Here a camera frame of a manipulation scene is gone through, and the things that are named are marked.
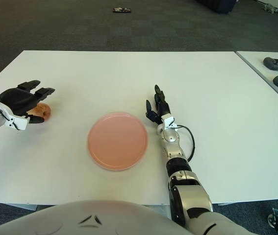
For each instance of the white side table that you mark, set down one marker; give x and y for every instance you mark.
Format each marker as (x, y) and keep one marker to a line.
(254, 61)

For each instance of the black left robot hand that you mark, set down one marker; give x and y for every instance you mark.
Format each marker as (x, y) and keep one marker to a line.
(18, 100)

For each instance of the grey robot torso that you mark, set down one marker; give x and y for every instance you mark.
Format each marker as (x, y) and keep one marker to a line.
(55, 218)

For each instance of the dark blue bulky object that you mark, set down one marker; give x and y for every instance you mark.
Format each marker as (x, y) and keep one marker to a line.
(222, 6)

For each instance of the red yellow apple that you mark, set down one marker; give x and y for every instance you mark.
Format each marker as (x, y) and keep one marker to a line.
(44, 110)

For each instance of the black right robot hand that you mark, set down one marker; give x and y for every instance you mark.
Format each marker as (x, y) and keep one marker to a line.
(162, 110)

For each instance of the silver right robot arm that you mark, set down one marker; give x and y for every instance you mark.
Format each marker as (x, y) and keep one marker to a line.
(192, 193)

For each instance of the small dark floor object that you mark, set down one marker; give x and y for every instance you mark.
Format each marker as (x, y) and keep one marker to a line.
(121, 10)

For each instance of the small grey floor object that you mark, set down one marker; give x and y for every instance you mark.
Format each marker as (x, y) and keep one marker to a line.
(271, 8)

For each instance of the pink round plate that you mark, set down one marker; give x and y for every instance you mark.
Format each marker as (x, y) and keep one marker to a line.
(118, 140)

